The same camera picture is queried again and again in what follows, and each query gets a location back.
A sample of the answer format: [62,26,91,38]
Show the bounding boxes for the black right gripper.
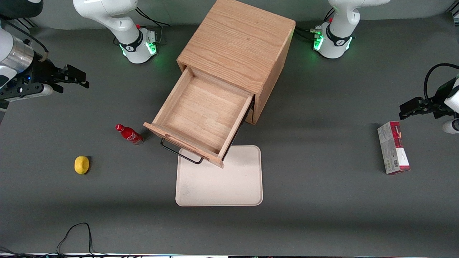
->
[29,58,90,93]

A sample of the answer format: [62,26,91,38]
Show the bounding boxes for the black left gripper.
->
[399,79,457,120]

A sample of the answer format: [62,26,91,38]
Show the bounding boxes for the wooden drawer cabinet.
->
[177,0,296,125]

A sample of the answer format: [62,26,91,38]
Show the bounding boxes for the grey and red carton box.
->
[377,121,411,175]

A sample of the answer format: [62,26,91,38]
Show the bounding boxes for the red cola bottle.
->
[115,124,144,145]

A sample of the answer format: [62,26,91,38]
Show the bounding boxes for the yellow lemon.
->
[74,156,90,175]

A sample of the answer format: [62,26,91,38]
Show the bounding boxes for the beige plastic tray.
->
[175,145,263,207]

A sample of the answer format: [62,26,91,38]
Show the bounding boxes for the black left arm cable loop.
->
[424,63,459,105]

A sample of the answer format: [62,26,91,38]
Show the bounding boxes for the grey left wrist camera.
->
[442,119,459,134]

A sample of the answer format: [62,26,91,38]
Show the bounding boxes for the black right arm wrist cable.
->
[0,20,49,62]

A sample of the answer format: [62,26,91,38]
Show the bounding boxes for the aluminium frame rail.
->
[14,17,37,29]

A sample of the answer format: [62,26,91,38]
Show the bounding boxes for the black right arm base cables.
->
[136,5,170,45]

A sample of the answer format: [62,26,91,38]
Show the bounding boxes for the black arm base cables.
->
[136,5,170,45]
[294,7,336,42]

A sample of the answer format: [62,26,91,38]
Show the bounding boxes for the black left arm base cables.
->
[294,7,336,42]

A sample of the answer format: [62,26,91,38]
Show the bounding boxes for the black cable on table edge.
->
[0,223,133,258]

